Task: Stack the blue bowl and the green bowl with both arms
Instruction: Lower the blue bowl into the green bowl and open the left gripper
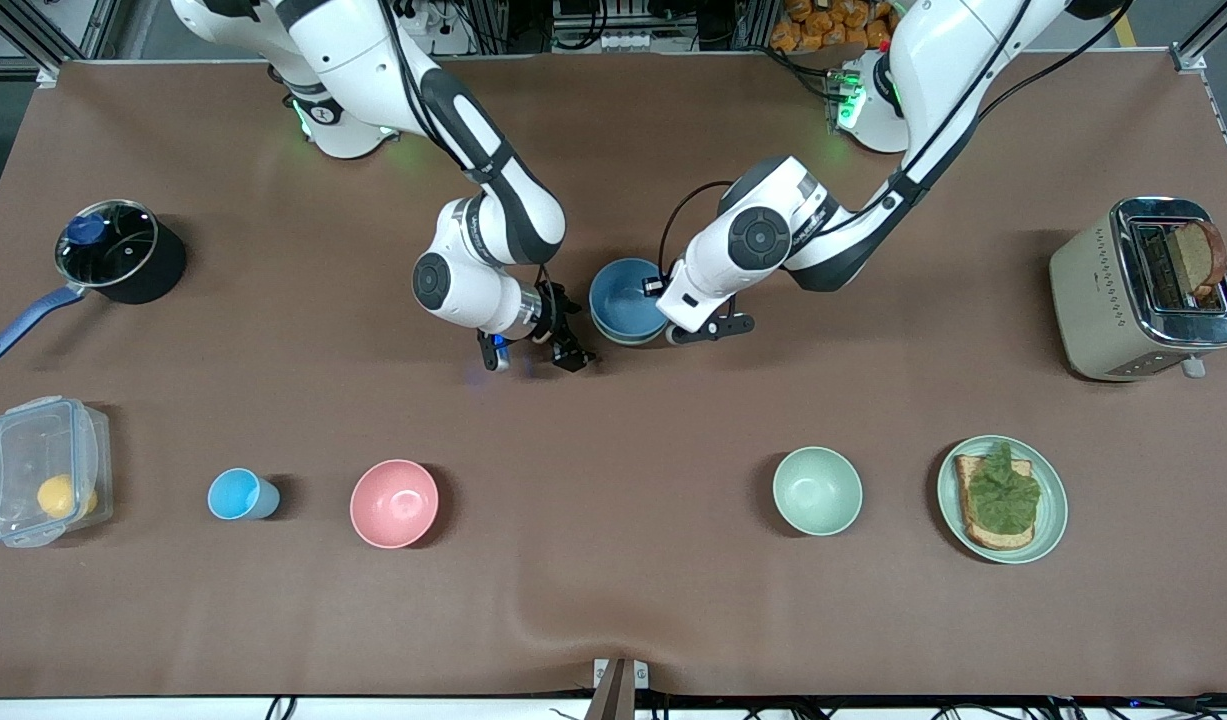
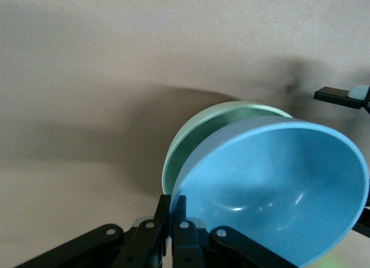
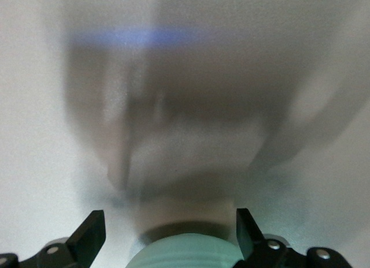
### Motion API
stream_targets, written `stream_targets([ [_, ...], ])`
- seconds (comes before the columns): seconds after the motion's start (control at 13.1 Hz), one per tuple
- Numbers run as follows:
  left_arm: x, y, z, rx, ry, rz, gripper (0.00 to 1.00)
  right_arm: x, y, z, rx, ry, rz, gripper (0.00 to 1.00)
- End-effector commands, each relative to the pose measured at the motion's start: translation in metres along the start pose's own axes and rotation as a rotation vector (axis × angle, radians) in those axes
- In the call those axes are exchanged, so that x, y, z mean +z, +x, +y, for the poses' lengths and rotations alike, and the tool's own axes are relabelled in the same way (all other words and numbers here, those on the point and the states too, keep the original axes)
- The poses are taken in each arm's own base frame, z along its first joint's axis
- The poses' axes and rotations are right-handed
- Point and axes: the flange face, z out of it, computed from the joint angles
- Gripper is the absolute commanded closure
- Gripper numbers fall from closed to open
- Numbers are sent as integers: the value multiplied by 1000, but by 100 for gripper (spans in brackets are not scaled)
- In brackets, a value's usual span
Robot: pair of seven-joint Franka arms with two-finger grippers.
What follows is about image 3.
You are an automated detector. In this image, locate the light green bowl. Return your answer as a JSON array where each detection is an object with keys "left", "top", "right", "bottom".
[{"left": 127, "top": 233, "right": 243, "bottom": 268}]

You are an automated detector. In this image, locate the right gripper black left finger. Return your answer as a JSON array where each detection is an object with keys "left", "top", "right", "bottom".
[{"left": 0, "top": 210, "right": 106, "bottom": 268}]

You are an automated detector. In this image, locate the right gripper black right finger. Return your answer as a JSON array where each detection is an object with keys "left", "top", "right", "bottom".
[{"left": 236, "top": 207, "right": 351, "bottom": 268}]

